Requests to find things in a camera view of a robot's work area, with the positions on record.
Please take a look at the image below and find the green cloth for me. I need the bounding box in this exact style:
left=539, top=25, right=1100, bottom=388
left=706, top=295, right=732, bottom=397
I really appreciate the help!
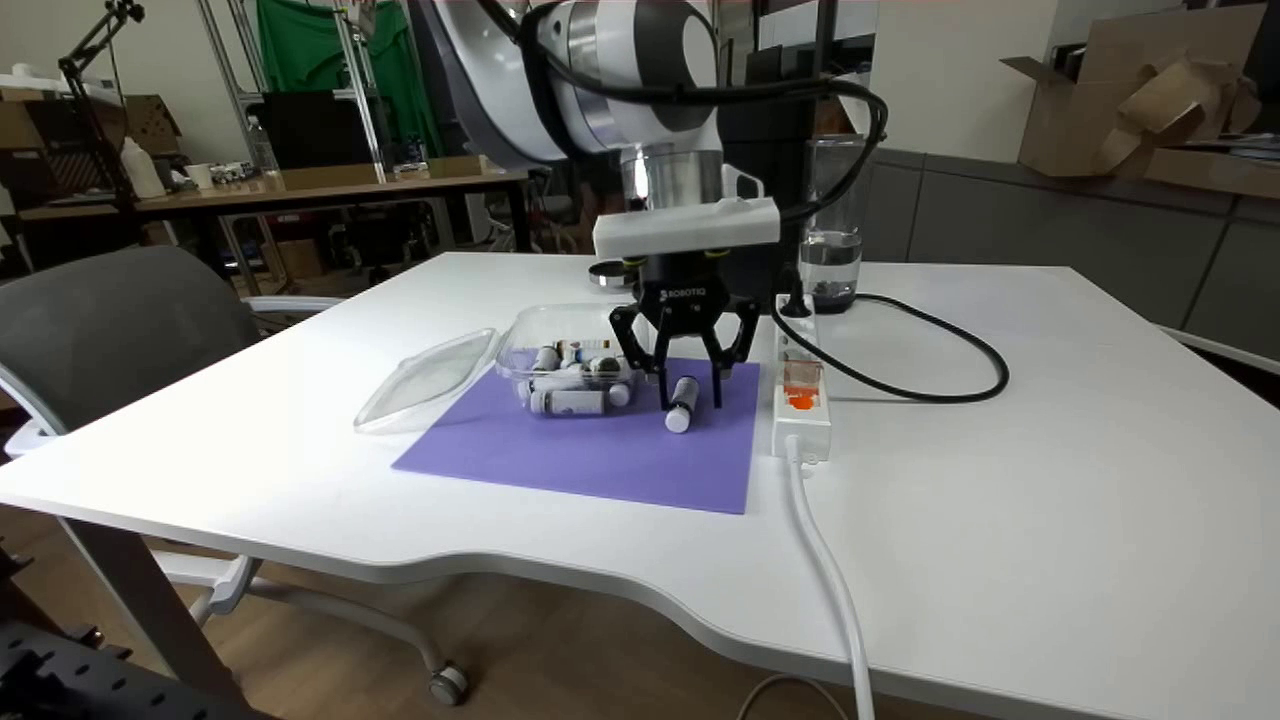
left=254, top=0, right=448, bottom=151

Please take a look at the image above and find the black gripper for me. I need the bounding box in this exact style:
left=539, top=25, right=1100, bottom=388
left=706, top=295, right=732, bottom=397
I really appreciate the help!
left=603, top=241, right=795, bottom=414

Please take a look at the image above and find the open cardboard box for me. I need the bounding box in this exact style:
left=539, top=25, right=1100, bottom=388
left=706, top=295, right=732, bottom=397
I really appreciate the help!
left=1001, top=0, right=1273, bottom=187

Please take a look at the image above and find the black perforated board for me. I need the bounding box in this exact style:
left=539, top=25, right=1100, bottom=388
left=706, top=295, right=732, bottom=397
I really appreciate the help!
left=0, top=613, right=254, bottom=720

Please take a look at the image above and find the white power strip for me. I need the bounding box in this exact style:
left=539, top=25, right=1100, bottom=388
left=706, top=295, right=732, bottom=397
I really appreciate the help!
left=774, top=330, right=838, bottom=466

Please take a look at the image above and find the black power cable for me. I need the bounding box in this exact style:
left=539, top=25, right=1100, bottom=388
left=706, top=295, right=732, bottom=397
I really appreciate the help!
left=768, top=287, right=1015, bottom=407

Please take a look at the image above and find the black coffee machine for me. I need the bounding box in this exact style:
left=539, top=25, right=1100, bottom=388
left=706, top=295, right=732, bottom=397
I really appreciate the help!
left=718, top=48, right=822, bottom=312

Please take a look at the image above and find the clear plastic lid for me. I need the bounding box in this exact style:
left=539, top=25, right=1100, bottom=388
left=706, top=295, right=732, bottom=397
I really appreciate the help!
left=349, top=330, right=500, bottom=439

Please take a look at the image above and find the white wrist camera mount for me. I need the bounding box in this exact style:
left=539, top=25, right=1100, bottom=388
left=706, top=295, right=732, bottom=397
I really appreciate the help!
left=588, top=192, right=787, bottom=265

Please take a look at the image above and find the grey table leg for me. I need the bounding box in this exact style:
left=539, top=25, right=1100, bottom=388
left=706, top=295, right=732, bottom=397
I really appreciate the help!
left=57, top=518, right=254, bottom=713

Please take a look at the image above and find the grey office chair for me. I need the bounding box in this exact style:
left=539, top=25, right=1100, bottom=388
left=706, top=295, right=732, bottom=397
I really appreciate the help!
left=0, top=241, right=475, bottom=713

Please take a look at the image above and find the clear plastic bowl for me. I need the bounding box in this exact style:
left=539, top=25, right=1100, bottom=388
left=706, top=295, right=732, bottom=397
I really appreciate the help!
left=493, top=301, right=659, bottom=425

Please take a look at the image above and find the long grey counter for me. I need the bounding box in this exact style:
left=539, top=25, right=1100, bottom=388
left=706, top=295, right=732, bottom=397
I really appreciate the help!
left=857, top=140, right=1280, bottom=369

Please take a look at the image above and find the white power strip cable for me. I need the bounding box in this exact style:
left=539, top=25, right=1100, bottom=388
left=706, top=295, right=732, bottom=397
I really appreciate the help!
left=782, top=450, right=883, bottom=720

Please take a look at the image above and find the purple paper mat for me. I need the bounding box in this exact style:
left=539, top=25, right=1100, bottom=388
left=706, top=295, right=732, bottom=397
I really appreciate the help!
left=390, top=351, right=764, bottom=522

